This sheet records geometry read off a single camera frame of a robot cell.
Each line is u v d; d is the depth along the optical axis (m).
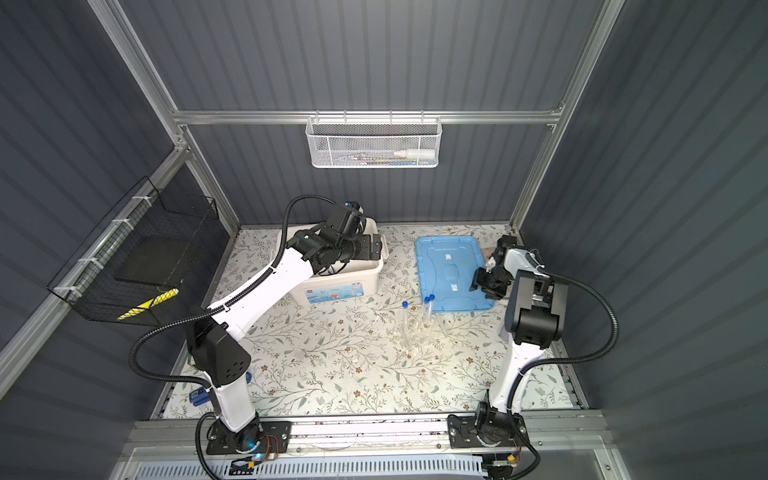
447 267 1.08
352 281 0.89
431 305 0.85
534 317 0.56
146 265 0.72
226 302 0.47
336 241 0.61
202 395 0.77
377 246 0.74
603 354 0.46
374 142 1.24
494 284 0.87
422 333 0.91
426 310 0.85
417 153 0.85
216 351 0.45
